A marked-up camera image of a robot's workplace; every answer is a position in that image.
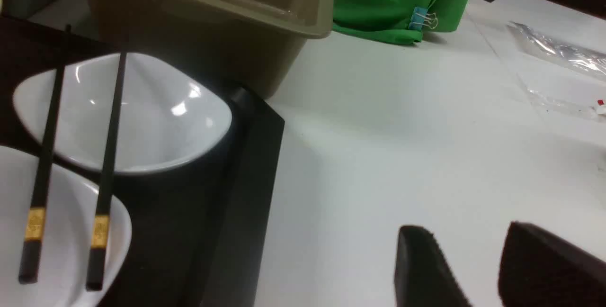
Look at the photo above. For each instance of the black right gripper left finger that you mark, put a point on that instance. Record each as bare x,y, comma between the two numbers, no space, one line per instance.
422,276

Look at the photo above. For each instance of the blue binder clip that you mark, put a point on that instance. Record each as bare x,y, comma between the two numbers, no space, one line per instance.
421,18

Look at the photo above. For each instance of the clear plastic bag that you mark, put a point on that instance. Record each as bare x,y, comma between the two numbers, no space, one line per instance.
558,75

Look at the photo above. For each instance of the brown plastic bin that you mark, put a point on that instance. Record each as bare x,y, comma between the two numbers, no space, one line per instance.
253,42

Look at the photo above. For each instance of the white square dish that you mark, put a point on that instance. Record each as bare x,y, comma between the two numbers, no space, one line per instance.
167,119
67,235

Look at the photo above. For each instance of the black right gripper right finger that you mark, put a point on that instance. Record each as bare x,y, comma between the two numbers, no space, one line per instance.
540,269

